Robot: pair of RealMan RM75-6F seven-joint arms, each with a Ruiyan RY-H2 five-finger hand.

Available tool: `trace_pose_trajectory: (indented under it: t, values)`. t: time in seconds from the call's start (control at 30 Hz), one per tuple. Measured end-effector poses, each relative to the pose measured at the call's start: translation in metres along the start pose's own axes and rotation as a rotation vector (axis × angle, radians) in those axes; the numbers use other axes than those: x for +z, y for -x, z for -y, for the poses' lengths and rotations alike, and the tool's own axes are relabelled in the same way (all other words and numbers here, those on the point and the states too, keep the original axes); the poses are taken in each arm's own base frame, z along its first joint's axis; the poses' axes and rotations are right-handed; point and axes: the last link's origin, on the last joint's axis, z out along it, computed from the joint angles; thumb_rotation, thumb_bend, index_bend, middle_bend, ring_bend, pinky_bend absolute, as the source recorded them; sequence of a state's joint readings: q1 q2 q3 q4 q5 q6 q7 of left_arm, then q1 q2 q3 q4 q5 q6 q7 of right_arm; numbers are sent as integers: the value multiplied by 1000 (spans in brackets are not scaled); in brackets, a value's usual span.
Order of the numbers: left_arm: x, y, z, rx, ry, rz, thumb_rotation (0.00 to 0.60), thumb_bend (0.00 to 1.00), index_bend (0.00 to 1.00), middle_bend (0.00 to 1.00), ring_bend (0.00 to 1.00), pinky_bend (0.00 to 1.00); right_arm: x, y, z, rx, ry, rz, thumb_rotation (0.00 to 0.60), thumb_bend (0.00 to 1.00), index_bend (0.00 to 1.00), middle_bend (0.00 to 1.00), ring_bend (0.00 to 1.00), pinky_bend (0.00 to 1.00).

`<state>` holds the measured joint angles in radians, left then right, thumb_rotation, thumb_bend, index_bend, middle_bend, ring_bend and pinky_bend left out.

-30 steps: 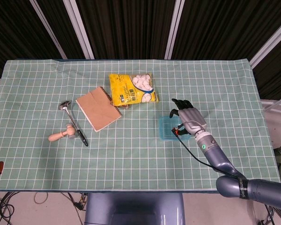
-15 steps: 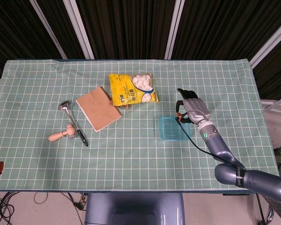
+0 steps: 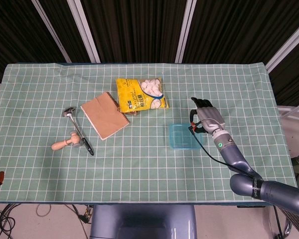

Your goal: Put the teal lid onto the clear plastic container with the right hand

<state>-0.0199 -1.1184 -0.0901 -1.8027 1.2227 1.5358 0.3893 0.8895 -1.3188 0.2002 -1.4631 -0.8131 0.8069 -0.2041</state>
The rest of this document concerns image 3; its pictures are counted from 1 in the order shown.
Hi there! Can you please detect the floor cable with plug connectors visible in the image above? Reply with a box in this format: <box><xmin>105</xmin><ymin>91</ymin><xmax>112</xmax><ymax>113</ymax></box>
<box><xmin>73</xmin><ymin>204</ymin><xmax>93</xmax><ymax>239</ymax></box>

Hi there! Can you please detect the white low frame bar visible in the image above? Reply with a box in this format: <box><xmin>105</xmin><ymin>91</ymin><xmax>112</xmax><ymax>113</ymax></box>
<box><xmin>278</xmin><ymin>99</ymin><xmax>299</xmax><ymax>118</ymax></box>

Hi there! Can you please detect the blue transparent container lid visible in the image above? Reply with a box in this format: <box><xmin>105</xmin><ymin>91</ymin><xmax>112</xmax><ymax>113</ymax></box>
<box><xmin>169</xmin><ymin>123</ymin><xmax>207</xmax><ymax>150</ymax></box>

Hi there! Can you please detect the black floor cable bundle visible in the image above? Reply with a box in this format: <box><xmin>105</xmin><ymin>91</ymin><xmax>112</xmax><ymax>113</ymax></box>
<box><xmin>0</xmin><ymin>203</ymin><xmax>19</xmax><ymax>239</ymax></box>

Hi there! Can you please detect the slim white frame post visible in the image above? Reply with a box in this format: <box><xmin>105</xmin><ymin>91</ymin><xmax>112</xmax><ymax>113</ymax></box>
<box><xmin>31</xmin><ymin>0</ymin><xmax>72</xmax><ymax>63</ymax></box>

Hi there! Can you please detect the wide white frame post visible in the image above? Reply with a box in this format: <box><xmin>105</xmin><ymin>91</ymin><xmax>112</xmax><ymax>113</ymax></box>
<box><xmin>66</xmin><ymin>0</ymin><xmax>101</xmax><ymax>63</ymax></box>
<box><xmin>175</xmin><ymin>0</ymin><xmax>197</xmax><ymax>63</ymax></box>

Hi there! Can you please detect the black pleated curtain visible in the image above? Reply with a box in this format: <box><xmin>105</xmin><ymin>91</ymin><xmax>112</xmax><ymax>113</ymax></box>
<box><xmin>0</xmin><ymin>0</ymin><xmax>299</xmax><ymax>108</ymax></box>

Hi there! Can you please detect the wooden mallet with grey head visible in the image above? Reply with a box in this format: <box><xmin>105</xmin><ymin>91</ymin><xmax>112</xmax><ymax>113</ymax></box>
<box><xmin>51</xmin><ymin>131</ymin><xmax>82</xmax><ymax>151</ymax></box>

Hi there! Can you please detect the brown spiral notebook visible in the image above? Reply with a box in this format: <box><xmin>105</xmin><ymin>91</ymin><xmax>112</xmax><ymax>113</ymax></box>
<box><xmin>80</xmin><ymin>91</ymin><xmax>130</xmax><ymax>141</ymax></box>

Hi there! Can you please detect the blue grey robot torso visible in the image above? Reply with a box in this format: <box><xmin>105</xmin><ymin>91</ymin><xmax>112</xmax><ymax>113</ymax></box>
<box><xmin>89</xmin><ymin>204</ymin><xmax>197</xmax><ymax>239</ymax></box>

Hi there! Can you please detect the metal ladle with black handle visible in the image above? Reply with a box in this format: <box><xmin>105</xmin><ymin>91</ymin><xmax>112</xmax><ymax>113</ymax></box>
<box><xmin>62</xmin><ymin>107</ymin><xmax>95</xmax><ymax>156</ymax></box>

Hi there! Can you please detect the white slanted frame post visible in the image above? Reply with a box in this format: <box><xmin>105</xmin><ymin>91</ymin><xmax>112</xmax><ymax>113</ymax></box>
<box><xmin>265</xmin><ymin>17</ymin><xmax>299</xmax><ymax>73</ymax></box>

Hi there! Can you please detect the green checked tablecloth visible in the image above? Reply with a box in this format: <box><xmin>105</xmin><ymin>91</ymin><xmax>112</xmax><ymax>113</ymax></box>
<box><xmin>0</xmin><ymin>62</ymin><xmax>299</xmax><ymax>204</ymax></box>

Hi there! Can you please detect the thin floor cable loop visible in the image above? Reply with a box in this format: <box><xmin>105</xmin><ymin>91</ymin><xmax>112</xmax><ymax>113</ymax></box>
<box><xmin>36</xmin><ymin>204</ymin><xmax>53</xmax><ymax>217</ymax></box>

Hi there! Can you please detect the yellow marshmallow bag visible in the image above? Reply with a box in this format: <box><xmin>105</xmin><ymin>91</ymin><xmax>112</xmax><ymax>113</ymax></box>
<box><xmin>116</xmin><ymin>77</ymin><xmax>170</xmax><ymax>113</ymax></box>

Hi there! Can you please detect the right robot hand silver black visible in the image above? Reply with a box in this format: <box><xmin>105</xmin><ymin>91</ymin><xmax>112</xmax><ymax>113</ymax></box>
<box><xmin>190</xmin><ymin>97</ymin><xmax>227</xmax><ymax>136</ymax></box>

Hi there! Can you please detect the black cable on right hand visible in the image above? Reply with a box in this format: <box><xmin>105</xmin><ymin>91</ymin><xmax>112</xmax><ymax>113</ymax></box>
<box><xmin>188</xmin><ymin>125</ymin><xmax>265</xmax><ymax>180</ymax></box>

